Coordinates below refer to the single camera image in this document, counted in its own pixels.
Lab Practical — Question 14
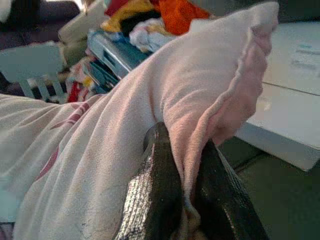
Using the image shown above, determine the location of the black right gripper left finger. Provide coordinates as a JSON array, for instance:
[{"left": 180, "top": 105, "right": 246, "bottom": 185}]
[{"left": 115, "top": 121, "right": 185, "bottom": 240}]

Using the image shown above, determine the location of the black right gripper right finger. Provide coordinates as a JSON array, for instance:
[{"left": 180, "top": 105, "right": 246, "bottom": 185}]
[{"left": 194, "top": 139, "right": 270, "bottom": 240}]

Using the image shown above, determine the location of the pale pink pillow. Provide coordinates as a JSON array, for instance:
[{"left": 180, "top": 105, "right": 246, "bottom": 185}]
[{"left": 0, "top": 1, "right": 280, "bottom": 240}]

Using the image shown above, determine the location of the white flat box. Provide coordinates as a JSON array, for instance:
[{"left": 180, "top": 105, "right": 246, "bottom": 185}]
[{"left": 234, "top": 21, "right": 320, "bottom": 173}]

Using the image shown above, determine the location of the red patterned cloth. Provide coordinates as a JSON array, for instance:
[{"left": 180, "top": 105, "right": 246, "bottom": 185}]
[{"left": 66, "top": 80, "right": 90, "bottom": 104}]

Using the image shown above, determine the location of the blue plastic laundry basket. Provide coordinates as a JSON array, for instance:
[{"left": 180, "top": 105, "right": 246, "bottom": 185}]
[{"left": 86, "top": 29, "right": 155, "bottom": 95}]

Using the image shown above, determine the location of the white crumpled cloth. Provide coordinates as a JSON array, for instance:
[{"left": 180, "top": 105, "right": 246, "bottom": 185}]
[{"left": 128, "top": 17, "right": 177, "bottom": 53}]

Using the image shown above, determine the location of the white slatted chair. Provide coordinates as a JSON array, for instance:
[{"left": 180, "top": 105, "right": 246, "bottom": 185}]
[{"left": 0, "top": 40, "right": 68, "bottom": 104}]

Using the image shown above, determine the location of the beige cushion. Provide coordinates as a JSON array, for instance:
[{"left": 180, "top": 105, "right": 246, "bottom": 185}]
[{"left": 57, "top": 1, "right": 107, "bottom": 67}]

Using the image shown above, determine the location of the yellow cloth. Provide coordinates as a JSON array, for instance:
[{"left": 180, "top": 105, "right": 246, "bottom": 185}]
[{"left": 100, "top": 0, "right": 162, "bottom": 34}]

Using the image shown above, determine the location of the orange cloth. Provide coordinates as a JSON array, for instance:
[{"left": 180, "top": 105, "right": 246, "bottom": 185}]
[{"left": 156, "top": 0, "right": 211, "bottom": 36}]

